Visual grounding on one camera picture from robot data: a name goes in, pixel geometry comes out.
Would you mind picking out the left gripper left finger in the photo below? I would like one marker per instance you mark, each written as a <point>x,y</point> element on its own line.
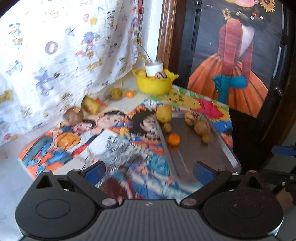
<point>84,183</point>

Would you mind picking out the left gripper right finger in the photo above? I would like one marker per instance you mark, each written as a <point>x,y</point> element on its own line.
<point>212,181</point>

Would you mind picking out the brown round fruit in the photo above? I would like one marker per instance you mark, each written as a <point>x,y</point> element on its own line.
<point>202,128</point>

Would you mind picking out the kiwi with sticker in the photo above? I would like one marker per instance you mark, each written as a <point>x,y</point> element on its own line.
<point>73,115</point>

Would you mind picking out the small brown longan fruit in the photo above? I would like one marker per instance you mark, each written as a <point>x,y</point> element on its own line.
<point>167,128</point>

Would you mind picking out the green pear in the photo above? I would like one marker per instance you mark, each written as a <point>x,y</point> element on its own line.
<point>115,94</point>
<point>90,105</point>

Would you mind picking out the small orange citrus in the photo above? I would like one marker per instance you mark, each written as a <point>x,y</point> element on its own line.
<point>129,94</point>

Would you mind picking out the metal tray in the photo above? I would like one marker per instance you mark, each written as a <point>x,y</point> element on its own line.
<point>182,158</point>

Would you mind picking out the cartoon kids drawing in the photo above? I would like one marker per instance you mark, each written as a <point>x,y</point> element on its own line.
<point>60,144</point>

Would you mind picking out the grey dragon drawing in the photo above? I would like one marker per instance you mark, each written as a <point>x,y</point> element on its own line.
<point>133,172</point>

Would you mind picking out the orange mandarin on tray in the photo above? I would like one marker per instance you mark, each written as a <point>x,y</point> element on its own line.
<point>174,139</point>

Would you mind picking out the striped pepino melon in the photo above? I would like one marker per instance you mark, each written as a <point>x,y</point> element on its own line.
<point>192,117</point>

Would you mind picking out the yellow lemon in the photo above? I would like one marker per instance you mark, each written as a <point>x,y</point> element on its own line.
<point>164,114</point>

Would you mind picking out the yellow plastic bowl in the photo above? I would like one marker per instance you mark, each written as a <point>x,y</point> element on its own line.
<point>154,86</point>

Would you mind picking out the striped fruit in bowl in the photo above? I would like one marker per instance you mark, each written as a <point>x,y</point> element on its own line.
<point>160,75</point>

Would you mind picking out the white jar with twigs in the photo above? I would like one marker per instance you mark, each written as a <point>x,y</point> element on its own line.
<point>152,68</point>

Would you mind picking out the girl orange dress poster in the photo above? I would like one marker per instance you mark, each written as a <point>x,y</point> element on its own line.
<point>236,51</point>

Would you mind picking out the white cartoon print cloth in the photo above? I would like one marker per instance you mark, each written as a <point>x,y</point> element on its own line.
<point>53,53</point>

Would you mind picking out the wooden door frame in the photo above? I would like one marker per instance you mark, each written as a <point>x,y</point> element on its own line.
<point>166,31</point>

